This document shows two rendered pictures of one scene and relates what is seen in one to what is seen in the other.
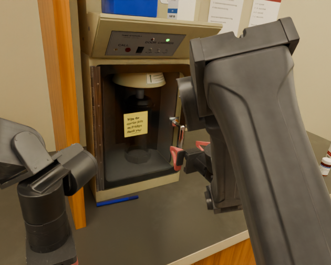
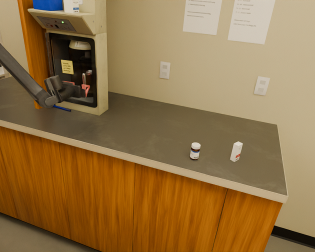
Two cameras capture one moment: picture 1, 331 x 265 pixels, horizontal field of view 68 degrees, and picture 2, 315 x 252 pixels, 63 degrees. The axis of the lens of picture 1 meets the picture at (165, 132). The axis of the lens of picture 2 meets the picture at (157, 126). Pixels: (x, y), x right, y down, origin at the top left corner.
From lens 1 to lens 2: 135 cm
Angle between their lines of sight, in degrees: 43
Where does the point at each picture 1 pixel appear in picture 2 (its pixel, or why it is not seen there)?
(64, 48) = (22, 22)
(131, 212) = (58, 113)
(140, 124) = (69, 68)
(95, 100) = (48, 49)
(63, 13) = (21, 8)
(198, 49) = not seen: outside the picture
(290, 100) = not seen: outside the picture
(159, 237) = (49, 123)
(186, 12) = (68, 8)
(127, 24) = (38, 13)
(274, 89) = not seen: outside the picture
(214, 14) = (190, 9)
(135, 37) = (47, 19)
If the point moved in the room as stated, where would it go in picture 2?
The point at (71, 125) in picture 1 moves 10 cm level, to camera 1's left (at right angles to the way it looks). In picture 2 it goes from (28, 55) to (22, 51)
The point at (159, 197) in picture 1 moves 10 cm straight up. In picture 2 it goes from (77, 115) to (76, 100)
